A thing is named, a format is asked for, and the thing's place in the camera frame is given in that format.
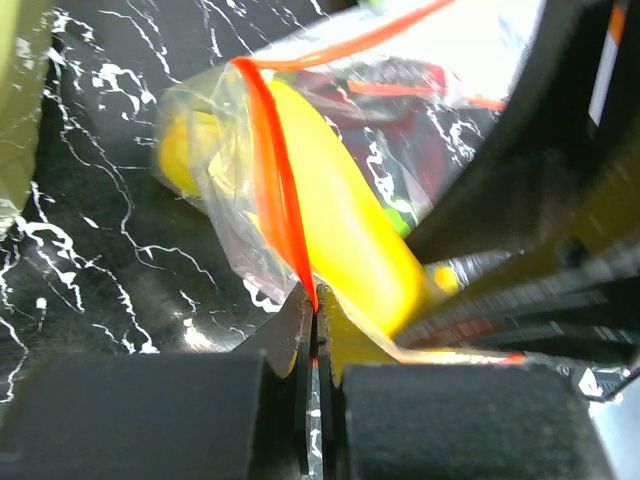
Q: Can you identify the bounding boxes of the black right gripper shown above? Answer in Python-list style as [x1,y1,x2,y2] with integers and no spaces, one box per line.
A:
[399,1,639,364]

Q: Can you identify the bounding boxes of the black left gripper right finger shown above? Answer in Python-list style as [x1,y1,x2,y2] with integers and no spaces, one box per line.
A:
[317,286,614,479]

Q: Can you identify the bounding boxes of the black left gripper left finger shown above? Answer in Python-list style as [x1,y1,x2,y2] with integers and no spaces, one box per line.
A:
[1,287,314,479]

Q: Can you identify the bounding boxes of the yellow fake banana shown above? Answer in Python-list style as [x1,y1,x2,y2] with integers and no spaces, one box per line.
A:
[268,80,459,338]

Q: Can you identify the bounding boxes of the clear orange-zip fruit bag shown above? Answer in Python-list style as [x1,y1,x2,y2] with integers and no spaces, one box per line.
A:
[154,1,545,364]

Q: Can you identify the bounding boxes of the green fake starfruit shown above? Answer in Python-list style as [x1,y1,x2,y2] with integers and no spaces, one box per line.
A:
[383,199,430,238]

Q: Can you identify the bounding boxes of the red fake fruit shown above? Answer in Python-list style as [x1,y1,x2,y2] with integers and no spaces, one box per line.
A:
[294,57,447,217]

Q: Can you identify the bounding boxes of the yellow fake starfruit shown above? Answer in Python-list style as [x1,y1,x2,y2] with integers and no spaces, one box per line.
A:
[157,111,233,197]

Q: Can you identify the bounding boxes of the olive green plastic bin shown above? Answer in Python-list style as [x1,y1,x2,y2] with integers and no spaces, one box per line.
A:
[1,0,54,234]

